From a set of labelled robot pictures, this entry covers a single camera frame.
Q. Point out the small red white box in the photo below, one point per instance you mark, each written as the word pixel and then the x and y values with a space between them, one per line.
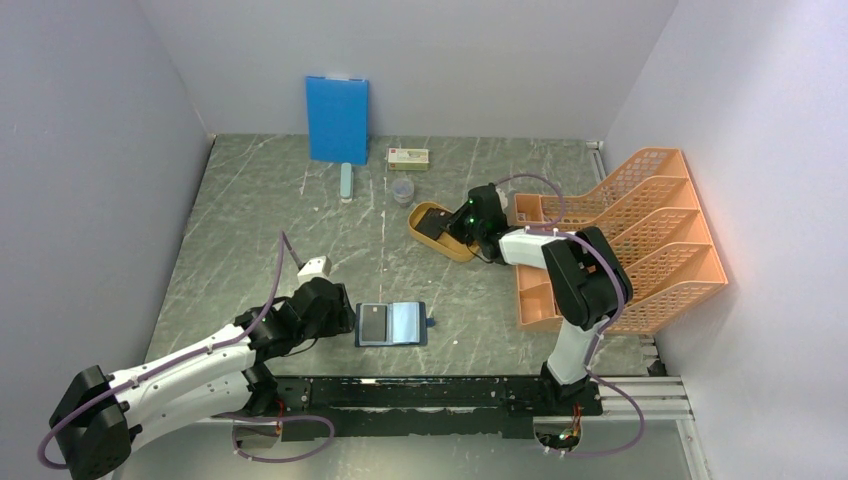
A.
pixel 407 159

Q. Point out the orange file organizer rack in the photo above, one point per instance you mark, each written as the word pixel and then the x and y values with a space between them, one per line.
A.
pixel 649 211

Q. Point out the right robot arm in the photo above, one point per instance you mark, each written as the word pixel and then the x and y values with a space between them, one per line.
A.
pixel 589 286

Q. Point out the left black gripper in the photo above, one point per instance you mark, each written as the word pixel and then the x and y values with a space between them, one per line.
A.
pixel 342 317

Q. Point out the dark blue card holder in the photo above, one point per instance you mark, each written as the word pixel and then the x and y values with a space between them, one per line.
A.
pixel 408 324

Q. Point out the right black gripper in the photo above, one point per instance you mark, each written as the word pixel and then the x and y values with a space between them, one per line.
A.
pixel 455 229

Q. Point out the light blue eraser stick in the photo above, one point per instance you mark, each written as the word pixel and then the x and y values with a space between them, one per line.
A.
pixel 346 182

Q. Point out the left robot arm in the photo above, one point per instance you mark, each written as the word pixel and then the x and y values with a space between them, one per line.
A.
pixel 102 418

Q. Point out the yellow oval tray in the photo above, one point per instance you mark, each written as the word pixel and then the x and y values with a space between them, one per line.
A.
pixel 446 244

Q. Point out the black card in tray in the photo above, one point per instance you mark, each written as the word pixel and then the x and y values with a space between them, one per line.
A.
pixel 432 223

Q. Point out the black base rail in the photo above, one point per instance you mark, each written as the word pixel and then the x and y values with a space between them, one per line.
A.
pixel 418 405

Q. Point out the small clear plastic cup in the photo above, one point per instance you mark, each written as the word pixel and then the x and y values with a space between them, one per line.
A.
pixel 403 191

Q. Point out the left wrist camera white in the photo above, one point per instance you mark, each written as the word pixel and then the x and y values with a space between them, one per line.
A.
pixel 316 267

